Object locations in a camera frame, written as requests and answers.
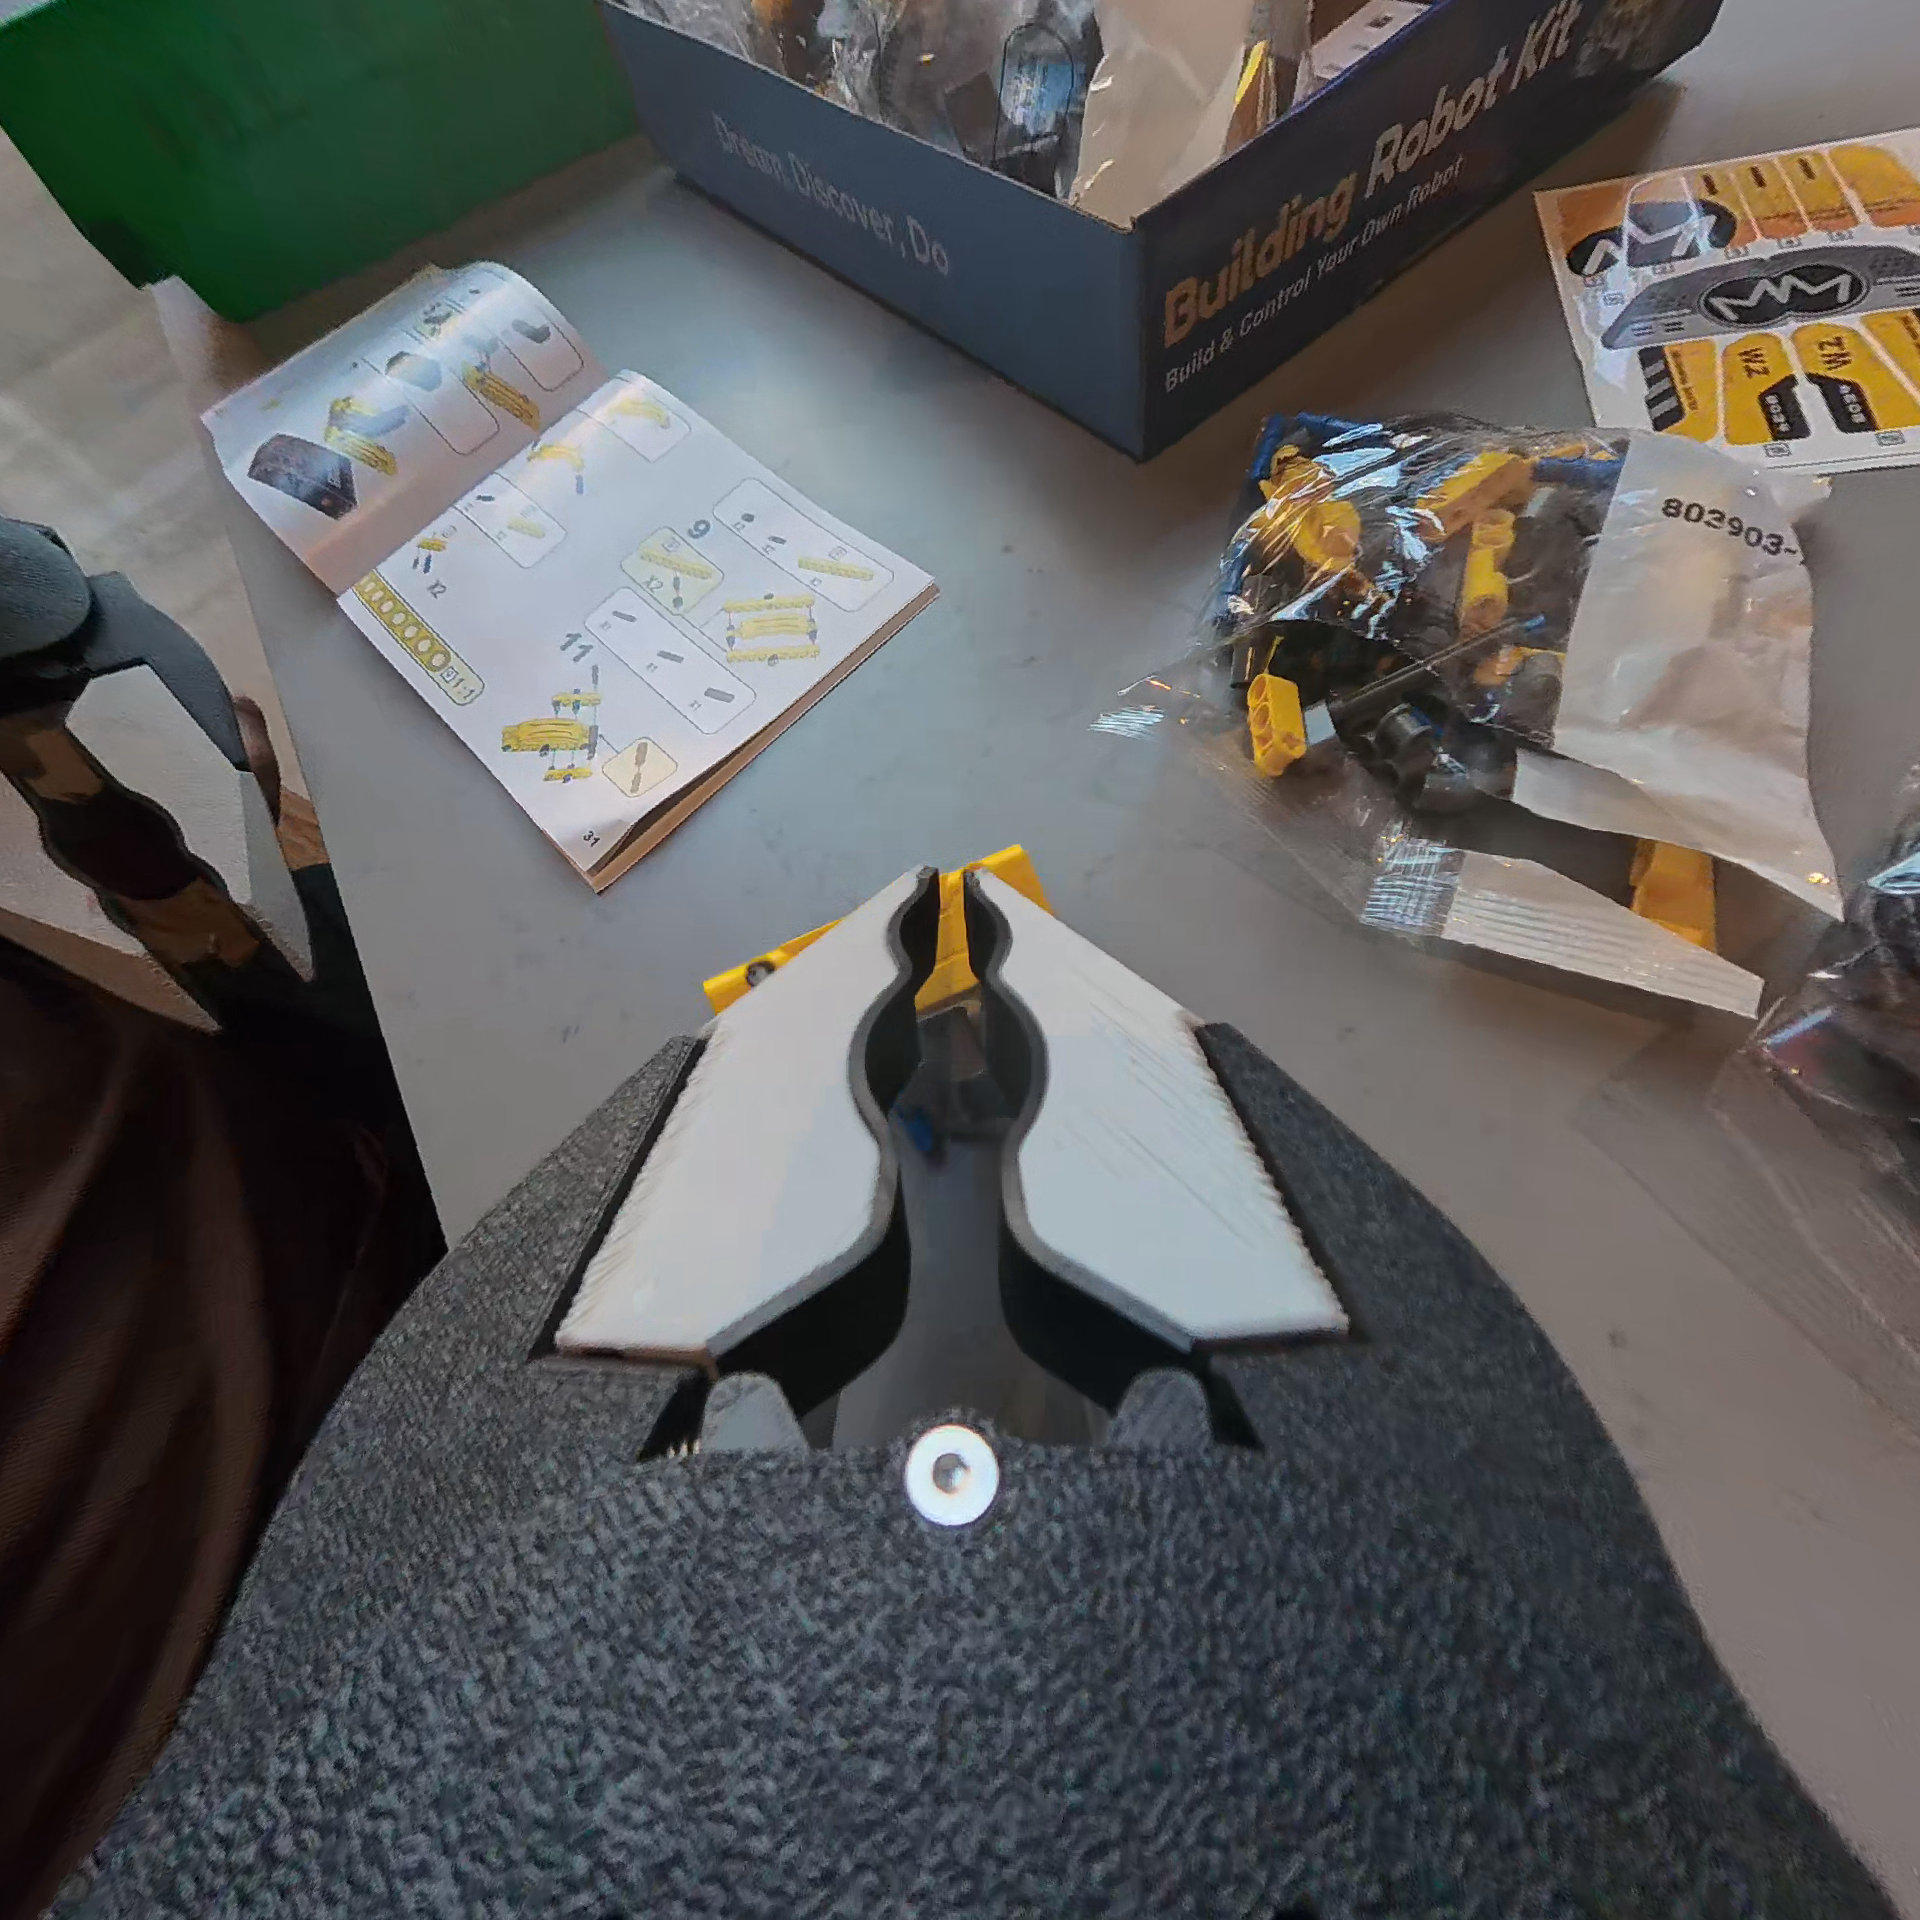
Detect large clear bag yellow parts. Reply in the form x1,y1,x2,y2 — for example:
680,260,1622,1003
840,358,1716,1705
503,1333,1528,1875
628,0,1440,214

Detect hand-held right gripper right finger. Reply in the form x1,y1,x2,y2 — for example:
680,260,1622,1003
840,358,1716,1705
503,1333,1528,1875
963,872,1351,1361

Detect grey desk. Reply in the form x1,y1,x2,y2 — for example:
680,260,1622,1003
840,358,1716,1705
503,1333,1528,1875
149,0,1920,1920

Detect yellow beam panel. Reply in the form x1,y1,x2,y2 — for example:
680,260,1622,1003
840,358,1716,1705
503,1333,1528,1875
702,845,1054,1021

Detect white instruction booklet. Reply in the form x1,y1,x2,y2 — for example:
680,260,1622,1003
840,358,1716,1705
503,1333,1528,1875
196,260,943,896

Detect bag of yellow blue parts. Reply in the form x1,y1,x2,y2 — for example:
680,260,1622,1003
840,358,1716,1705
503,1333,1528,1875
1092,408,1850,1021

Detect grey angled connector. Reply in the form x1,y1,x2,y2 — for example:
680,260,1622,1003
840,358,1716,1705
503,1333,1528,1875
904,1003,1011,1151

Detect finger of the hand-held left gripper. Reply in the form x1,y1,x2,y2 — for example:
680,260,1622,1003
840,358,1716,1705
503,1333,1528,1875
0,776,228,1035
64,664,320,980

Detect blue cardboard kit box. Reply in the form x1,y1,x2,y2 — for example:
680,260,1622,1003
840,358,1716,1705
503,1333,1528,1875
595,0,1729,462

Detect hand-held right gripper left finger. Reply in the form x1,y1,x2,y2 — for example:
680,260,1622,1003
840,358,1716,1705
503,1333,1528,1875
556,865,935,1366

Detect bag of red black parts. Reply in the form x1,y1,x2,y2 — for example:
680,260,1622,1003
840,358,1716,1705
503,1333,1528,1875
1745,776,1920,1187

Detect person's brown sweater torso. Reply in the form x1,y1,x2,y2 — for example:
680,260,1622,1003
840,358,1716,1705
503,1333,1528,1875
0,972,451,1905

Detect yellow grey sticker sheet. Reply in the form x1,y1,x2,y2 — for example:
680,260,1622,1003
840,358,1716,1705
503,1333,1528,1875
1535,141,1920,474

